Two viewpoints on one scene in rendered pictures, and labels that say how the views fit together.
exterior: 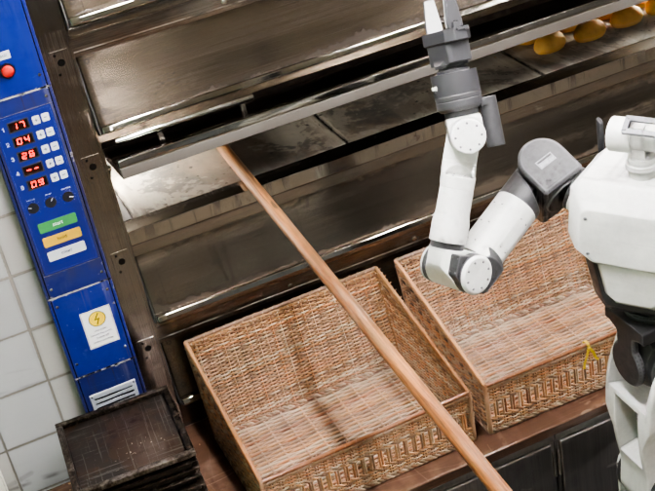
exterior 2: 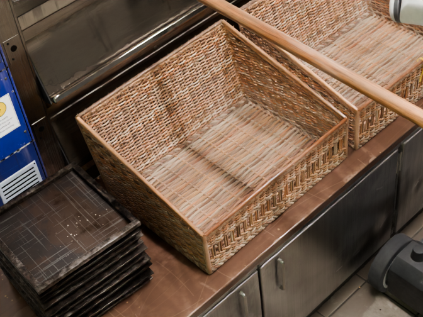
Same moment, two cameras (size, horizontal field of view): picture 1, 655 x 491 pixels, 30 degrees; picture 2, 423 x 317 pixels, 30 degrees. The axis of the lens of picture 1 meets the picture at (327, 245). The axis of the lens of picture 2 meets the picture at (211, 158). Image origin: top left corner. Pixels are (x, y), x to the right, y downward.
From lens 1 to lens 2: 121 cm
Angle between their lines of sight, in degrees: 21
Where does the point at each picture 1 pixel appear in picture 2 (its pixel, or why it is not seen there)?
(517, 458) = (377, 165)
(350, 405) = (221, 146)
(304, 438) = (196, 183)
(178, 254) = (62, 33)
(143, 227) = (31, 10)
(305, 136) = not seen: outside the picture
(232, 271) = (111, 42)
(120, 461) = (65, 245)
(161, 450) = (102, 226)
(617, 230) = not seen: outside the picture
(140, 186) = not seen: outside the picture
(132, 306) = (25, 91)
